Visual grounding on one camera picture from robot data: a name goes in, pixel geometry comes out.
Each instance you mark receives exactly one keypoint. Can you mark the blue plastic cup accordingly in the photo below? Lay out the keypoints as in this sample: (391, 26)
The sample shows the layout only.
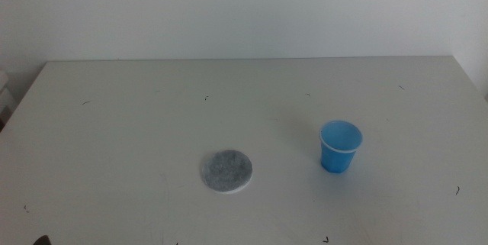
(337, 157)

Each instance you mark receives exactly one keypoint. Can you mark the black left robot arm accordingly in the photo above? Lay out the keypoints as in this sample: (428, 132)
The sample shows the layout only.
(42, 240)

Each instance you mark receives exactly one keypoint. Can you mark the round grey felt cup mat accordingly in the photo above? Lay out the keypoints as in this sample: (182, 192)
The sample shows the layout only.
(226, 171)

